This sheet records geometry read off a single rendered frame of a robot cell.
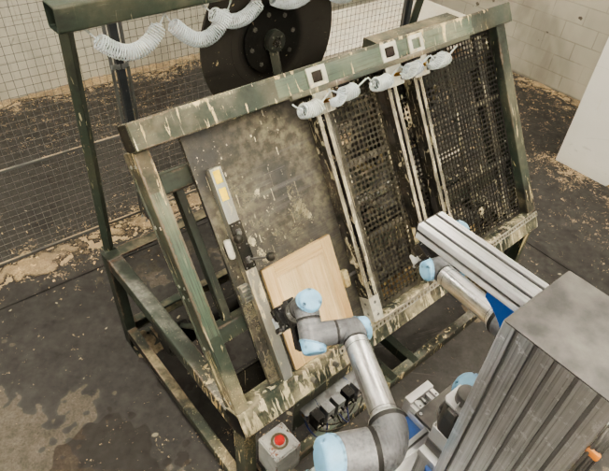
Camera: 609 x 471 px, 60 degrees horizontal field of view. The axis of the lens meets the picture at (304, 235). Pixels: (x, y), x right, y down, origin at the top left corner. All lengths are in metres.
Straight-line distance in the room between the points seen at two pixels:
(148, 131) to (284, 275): 0.82
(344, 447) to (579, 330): 0.58
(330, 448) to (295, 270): 1.08
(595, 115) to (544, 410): 4.57
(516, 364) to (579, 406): 0.14
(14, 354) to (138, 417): 0.96
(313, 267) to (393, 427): 1.09
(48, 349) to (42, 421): 0.51
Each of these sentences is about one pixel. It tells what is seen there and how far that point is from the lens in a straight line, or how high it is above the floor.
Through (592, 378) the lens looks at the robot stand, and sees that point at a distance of 1.16.
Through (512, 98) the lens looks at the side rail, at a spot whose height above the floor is 1.50.
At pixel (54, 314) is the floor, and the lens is 3.99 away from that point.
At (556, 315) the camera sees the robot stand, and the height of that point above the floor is 2.03.
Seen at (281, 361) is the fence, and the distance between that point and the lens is 2.28.
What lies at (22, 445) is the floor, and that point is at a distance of 3.48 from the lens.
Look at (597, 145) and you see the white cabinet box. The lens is 5.70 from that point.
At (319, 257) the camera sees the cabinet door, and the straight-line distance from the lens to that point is 2.32.
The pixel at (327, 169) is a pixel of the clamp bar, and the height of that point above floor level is 1.56.
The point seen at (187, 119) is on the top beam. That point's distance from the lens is 1.91.
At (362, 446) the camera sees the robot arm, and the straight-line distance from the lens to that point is 1.34.
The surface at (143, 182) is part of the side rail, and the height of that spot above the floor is 1.76.
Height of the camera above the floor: 2.86
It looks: 42 degrees down
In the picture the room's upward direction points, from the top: 4 degrees clockwise
